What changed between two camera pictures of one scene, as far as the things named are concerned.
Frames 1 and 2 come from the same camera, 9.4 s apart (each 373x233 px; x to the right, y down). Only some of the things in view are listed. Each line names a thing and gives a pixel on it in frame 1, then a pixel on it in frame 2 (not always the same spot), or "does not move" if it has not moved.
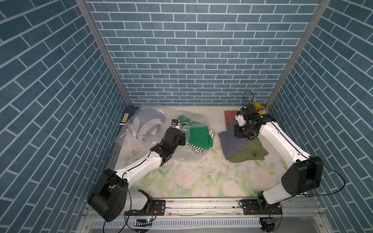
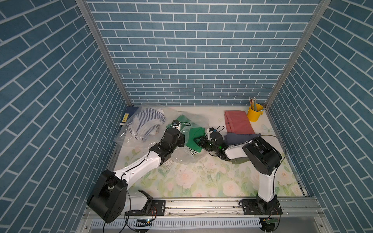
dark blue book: x=128 y=111 does not move
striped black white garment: x=200 y=149 → x=192 y=151
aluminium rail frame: x=296 y=216 does not move
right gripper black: x=237 y=134 → x=202 y=142
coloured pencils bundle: x=252 y=100 does not move
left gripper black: x=181 y=136 does not move
